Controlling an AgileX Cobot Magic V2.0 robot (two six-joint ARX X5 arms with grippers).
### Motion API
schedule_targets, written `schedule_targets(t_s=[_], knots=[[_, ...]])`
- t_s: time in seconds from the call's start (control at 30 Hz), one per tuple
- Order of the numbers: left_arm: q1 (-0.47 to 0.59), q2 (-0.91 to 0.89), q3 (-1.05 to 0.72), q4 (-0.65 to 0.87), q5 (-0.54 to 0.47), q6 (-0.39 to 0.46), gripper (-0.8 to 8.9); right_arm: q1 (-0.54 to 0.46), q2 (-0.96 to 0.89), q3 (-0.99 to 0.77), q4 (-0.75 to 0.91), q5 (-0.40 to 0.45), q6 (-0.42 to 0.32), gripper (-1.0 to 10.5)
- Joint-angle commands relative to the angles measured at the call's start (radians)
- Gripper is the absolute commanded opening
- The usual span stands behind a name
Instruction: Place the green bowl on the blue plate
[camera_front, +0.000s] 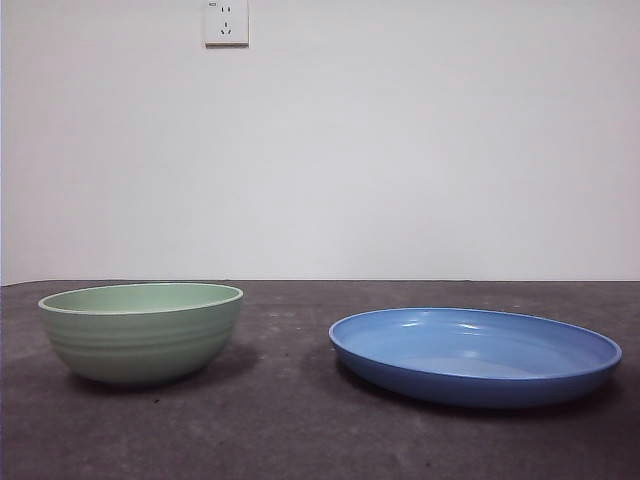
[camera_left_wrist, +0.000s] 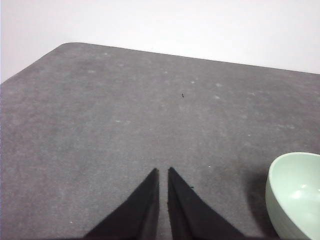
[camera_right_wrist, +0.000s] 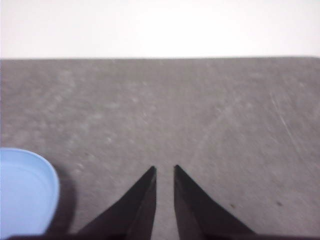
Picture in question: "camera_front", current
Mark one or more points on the green ribbed bowl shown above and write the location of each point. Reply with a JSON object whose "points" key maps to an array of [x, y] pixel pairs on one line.
{"points": [[140, 345]]}

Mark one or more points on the blue plate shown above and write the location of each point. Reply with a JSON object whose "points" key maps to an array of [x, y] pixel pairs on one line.
{"points": [[475, 380]]}

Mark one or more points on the white wall socket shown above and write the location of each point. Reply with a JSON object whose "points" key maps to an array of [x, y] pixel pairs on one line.
{"points": [[226, 25]]}

